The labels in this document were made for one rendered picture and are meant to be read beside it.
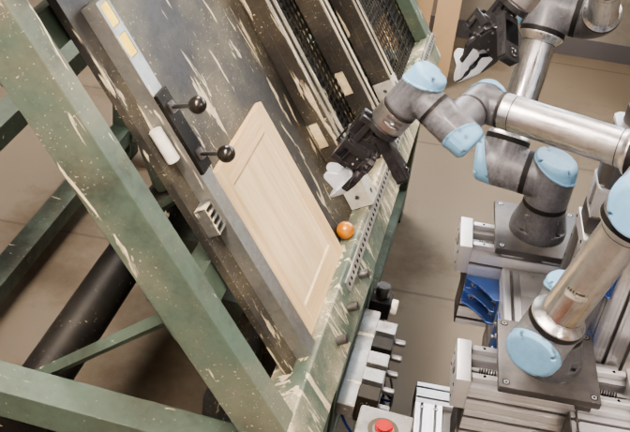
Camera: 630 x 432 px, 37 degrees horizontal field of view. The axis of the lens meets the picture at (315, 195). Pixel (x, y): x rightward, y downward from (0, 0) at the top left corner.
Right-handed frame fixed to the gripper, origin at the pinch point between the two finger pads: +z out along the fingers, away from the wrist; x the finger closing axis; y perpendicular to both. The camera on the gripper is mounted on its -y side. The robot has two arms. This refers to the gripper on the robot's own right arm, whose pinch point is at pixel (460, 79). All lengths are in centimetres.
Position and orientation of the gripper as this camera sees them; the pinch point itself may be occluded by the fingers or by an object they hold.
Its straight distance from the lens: 213.9
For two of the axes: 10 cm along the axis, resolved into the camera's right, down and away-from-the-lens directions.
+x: -7.9, -2.9, -5.4
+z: -5.6, 7.0, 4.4
